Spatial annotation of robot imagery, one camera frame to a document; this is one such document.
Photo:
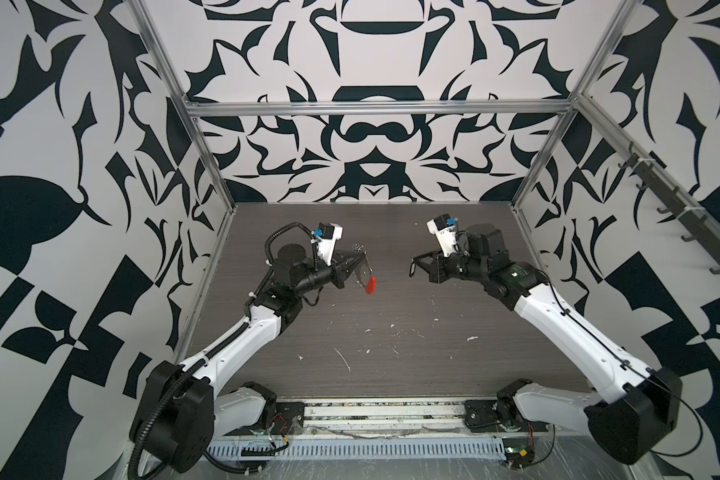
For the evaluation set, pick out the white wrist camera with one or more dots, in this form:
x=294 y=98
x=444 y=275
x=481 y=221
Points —
x=326 y=236
x=444 y=228

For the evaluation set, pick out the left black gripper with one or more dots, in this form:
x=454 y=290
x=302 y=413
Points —
x=341 y=269

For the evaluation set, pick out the aluminium frame front rail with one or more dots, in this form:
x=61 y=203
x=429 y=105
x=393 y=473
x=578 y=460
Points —
x=384 y=414

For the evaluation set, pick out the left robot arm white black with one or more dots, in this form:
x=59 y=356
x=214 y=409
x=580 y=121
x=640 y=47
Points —
x=183 y=407

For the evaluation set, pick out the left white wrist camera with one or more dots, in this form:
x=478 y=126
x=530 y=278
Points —
x=326 y=236

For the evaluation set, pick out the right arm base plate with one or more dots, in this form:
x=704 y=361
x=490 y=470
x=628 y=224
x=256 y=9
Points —
x=497 y=415

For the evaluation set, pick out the aluminium frame back crossbar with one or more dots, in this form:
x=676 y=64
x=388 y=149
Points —
x=202 y=110

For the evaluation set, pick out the large keyring with red handle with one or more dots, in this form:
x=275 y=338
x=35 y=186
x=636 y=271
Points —
x=371 y=287

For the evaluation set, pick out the grey wall hook rack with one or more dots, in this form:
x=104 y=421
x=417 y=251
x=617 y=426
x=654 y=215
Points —
x=676 y=203

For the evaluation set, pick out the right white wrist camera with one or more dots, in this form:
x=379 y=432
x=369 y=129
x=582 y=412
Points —
x=444 y=228

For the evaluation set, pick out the small green-lit circuit board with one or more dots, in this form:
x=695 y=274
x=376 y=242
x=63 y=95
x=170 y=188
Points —
x=518 y=455

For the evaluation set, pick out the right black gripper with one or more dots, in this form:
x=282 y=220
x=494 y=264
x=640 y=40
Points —
x=438 y=267

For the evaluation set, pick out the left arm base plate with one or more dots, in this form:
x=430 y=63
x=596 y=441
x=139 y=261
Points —
x=282 y=418

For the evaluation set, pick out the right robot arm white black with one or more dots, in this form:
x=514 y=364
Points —
x=630 y=408

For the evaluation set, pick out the white slotted cable duct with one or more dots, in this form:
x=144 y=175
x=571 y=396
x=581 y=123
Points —
x=491 y=449

